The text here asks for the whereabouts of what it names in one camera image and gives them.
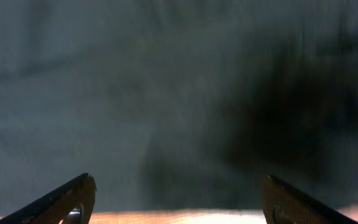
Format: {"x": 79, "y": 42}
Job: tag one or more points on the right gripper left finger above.
{"x": 72, "y": 202}

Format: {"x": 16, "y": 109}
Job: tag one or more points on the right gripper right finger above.
{"x": 282, "y": 203}

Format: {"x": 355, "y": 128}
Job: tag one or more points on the black t-shirt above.
{"x": 178, "y": 104}

